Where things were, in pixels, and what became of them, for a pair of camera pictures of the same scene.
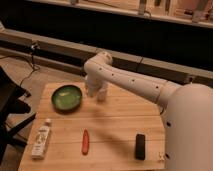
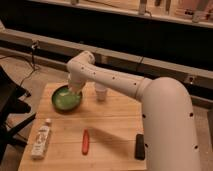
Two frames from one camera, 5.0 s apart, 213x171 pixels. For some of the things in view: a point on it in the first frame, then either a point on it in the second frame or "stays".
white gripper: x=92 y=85 → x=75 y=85
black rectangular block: x=140 y=147 stays
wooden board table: x=125 y=132 stays
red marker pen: x=85 y=142 stays
